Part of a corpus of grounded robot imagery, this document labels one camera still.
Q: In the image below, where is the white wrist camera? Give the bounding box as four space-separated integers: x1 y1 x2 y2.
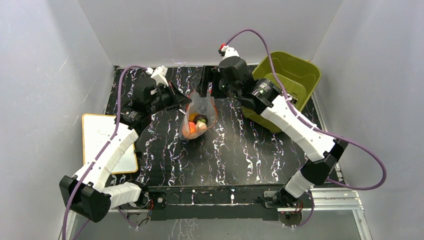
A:
218 43 240 60
146 65 169 87

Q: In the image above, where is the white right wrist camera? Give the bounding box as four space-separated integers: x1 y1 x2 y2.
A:
218 43 240 60

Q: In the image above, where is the small orange fruit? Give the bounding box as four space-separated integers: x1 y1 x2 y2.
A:
188 112 198 122

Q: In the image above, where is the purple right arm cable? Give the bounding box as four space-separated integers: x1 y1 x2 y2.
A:
224 28 388 229

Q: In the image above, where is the beige walnut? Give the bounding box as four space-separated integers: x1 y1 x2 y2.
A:
195 121 208 132

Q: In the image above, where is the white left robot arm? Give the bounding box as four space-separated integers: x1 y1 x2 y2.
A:
59 77 192 223

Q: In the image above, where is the dark purple plum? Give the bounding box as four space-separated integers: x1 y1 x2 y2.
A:
194 114 208 124

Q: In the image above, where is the orange peach fruit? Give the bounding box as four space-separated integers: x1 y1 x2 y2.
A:
188 121 196 135

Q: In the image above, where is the white board orange rim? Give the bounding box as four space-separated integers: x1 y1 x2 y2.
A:
81 113 139 174

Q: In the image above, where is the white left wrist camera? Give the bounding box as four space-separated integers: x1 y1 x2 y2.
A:
146 65 169 87

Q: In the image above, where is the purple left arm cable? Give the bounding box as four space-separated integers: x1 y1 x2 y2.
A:
61 65 155 240

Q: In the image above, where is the clear zip bag red zipper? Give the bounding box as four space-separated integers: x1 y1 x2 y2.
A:
179 90 218 141

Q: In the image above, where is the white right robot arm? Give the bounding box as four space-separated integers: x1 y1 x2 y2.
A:
196 56 348 207

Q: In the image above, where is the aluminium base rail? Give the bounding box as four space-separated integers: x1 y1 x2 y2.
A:
66 184 372 240

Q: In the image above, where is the olive green plastic basket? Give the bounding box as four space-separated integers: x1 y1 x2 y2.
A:
241 51 321 134

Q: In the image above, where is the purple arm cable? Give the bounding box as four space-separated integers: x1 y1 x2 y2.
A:
61 65 155 240
224 28 388 229

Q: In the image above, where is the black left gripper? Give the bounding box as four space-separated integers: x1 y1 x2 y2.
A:
148 81 192 115

